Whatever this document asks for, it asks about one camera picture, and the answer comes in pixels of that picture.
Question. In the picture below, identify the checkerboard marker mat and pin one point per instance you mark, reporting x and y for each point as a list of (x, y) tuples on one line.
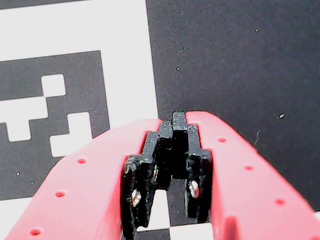
[(225, 62)]

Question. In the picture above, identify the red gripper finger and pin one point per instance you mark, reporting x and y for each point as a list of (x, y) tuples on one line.
[(75, 190), (250, 190)]

